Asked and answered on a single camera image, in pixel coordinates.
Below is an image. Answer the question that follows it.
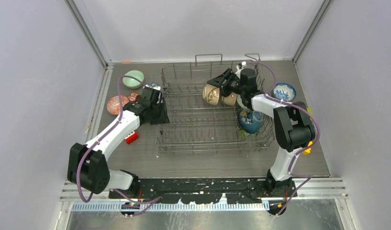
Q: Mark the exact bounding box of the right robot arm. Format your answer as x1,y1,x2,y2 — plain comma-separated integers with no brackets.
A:
207,68,320,197

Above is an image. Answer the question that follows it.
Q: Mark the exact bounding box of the purple cable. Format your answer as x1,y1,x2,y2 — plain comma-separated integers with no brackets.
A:
246,61,320,217
75,75,163,217

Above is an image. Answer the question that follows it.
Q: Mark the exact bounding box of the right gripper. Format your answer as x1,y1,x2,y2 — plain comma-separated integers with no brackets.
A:
206,68,245,97

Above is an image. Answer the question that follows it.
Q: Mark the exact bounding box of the green owl toy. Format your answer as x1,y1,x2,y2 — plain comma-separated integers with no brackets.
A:
239,129,257,138

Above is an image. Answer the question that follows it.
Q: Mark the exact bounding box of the yellow toy block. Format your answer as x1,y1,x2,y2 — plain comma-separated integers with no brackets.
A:
302,141,313,155

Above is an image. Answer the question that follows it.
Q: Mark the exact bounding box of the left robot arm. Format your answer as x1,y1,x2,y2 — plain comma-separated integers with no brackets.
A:
67,86,169,198

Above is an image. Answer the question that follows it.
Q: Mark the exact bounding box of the grey wire dish rack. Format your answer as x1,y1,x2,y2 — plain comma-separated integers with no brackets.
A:
155,60,275,153

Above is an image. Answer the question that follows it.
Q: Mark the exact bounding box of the red toy block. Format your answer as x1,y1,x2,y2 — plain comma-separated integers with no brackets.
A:
125,131,139,145

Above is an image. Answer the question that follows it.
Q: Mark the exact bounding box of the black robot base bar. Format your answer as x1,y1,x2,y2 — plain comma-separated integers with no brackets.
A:
108,174,296,214

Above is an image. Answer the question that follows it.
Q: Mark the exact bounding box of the beige bowl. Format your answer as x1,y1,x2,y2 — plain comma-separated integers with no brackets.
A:
202,84,220,106
222,92,237,106

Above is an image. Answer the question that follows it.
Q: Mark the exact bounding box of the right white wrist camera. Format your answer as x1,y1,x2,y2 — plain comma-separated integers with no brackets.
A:
235,61,247,78

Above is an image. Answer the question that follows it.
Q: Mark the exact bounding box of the pale green celadon bowl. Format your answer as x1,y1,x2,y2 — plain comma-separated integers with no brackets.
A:
122,70,144,89

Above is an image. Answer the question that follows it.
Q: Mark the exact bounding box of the red owl toy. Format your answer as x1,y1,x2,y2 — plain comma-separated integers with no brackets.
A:
128,92,140,102

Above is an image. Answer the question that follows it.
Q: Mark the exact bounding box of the dark teal painted bowl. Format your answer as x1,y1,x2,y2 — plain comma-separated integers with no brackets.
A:
237,109,263,134

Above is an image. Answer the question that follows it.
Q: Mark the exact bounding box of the blue floral white bowl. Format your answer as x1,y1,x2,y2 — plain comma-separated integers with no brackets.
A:
273,82,296,102

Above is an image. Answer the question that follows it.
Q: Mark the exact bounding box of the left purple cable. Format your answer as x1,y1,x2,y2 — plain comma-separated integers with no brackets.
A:
75,75,163,217

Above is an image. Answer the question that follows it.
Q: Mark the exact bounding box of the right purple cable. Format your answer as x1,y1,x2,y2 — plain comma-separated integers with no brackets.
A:
246,61,320,217

